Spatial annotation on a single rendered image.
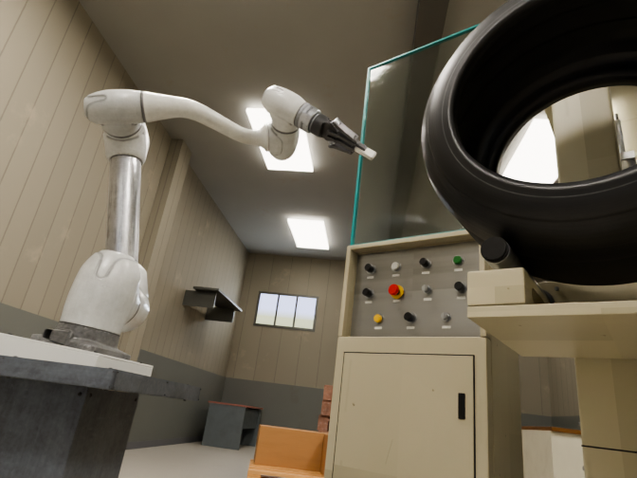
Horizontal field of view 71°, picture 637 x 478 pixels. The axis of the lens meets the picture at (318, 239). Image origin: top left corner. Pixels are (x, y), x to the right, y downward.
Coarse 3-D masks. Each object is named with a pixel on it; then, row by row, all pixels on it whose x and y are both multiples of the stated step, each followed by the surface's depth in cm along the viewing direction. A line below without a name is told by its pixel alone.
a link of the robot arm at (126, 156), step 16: (144, 128) 155; (112, 144) 150; (128, 144) 151; (144, 144) 156; (112, 160) 151; (128, 160) 151; (144, 160) 158; (112, 176) 149; (128, 176) 149; (112, 192) 147; (128, 192) 148; (112, 208) 145; (128, 208) 146; (112, 224) 143; (128, 224) 145; (112, 240) 142; (128, 240) 143; (144, 272) 143; (144, 288) 140; (144, 304) 138; (144, 320) 144
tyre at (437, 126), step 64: (512, 0) 87; (576, 0) 90; (448, 64) 90; (512, 64) 103; (576, 64) 102; (448, 128) 84; (512, 128) 107; (448, 192) 82; (512, 192) 72; (576, 192) 66; (576, 256) 70
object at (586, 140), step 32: (576, 96) 114; (608, 96) 109; (576, 128) 110; (608, 128) 106; (576, 160) 108; (608, 160) 103; (576, 384) 91; (608, 384) 88; (608, 416) 86; (608, 448) 84
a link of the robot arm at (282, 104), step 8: (272, 88) 153; (280, 88) 153; (264, 96) 153; (272, 96) 152; (280, 96) 151; (288, 96) 151; (296, 96) 152; (264, 104) 154; (272, 104) 152; (280, 104) 151; (288, 104) 150; (296, 104) 150; (272, 112) 154; (280, 112) 152; (288, 112) 150; (296, 112) 150; (272, 120) 158; (280, 120) 154; (288, 120) 153; (280, 128) 158; (288, 128) 157; (296, 128) 159
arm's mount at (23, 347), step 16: (0, 336) 105; (16, 336) 105; (0, 352) 104; (16, 352) 103; (32, 352) 103; (48, 352) 102; (64, 352) 102; (80, 352) 102; (96, 352) 104; (128, 368) 114; (144, 368) 122
